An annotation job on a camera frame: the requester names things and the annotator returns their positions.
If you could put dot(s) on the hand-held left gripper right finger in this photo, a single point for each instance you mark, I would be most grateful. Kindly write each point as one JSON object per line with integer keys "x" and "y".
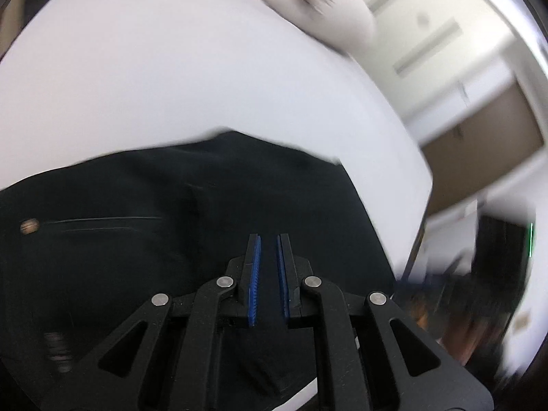
{"x": 282, "y": 274}

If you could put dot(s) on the cream wardrobe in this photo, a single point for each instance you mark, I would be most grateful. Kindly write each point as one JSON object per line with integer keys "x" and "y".
{"x": 436, "y": 30}

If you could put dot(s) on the bed with white sheet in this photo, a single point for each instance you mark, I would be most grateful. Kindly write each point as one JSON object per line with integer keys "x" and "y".
{"x": 171, "y": 60}

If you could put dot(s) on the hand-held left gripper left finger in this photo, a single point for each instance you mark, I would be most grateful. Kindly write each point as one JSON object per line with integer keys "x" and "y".
{"x": 255, "y": 274}

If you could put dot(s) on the rolled cream duvet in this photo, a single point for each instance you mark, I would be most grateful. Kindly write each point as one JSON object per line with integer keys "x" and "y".
{"x": 325, "y": 4}

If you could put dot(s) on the black denim pants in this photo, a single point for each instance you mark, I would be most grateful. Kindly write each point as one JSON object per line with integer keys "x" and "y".
{"x": 150, "y": 231}

